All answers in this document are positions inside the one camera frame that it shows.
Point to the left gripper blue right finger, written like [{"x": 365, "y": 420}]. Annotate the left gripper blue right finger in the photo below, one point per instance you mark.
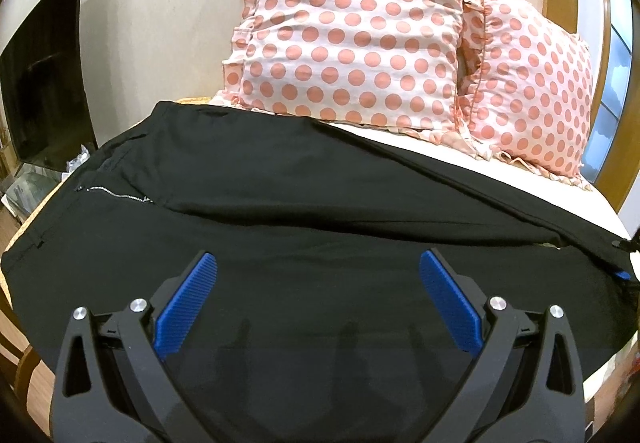
[{"x": 524, "y": 383}]

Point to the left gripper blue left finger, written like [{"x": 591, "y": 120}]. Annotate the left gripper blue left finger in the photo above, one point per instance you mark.
[{"x": 112, "y": 384}]

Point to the black pants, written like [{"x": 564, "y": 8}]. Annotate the black pants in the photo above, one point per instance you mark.
[{"x": 346, "y": 387}]

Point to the rear polka dot pillow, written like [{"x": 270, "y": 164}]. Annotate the rear polka dot pillow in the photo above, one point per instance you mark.
[{"x": 527, "y": 93}]

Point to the polka dot pillow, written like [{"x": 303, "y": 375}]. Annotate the polka dot pillow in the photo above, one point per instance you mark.
[
  {"x": 381, "y": 64},
  {"x": 527, "y": 93}
]

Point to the glass side table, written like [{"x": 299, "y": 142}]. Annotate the glass side table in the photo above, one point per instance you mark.
[{"x": 24, "y": 191}]

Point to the front polka dot pillow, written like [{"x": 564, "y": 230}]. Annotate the front polka dot pillow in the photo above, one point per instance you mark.
[{"x": 381, "y": 64}]

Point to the wooden window frame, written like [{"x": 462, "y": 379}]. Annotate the wooden window frame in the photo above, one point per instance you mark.
[{"x": 611, "y": 160}]

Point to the black wall television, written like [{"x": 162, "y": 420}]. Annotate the black wall television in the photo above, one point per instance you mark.
[{"x": 43, "y": 93}]

